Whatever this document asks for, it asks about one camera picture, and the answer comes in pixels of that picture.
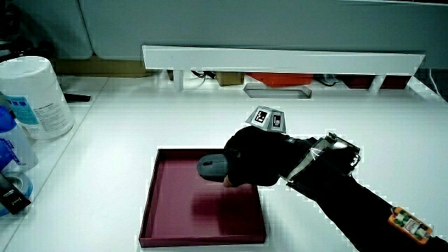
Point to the person's right hand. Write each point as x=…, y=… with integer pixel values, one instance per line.
x=255, y=157

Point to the dark grey computer mouse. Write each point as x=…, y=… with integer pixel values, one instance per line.
x=211, y=167

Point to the maroon square plate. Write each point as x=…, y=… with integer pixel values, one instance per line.
x=182, y=210

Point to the person's right forearm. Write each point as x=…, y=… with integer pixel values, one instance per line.
x=350, y=203

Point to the grey metal tray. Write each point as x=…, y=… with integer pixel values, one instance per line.
x=301, y=91

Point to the orange box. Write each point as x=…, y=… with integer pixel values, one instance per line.
x=280, y=79

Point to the small cardboard box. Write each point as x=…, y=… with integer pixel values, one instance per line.
x=229, y=78

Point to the white desk shelf riser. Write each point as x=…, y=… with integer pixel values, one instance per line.
x=280, y=61

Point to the dark red box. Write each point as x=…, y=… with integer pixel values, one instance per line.
x=357, y=82

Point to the orange sensor module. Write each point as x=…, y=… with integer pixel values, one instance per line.
x=410, y=225

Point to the brown cardboard sheet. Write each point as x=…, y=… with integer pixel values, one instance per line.
x=101, y=67

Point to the black flat object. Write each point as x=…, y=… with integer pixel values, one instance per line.
x=77, y=97

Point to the grey tape roll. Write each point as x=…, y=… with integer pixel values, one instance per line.
x=26, y=183

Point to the white wipes canister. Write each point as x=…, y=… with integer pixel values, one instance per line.
x=31, y=91

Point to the blue capped bottle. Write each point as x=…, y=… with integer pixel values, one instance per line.
x=14, y=147

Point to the small black box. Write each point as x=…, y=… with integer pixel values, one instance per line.
x=12, y=197

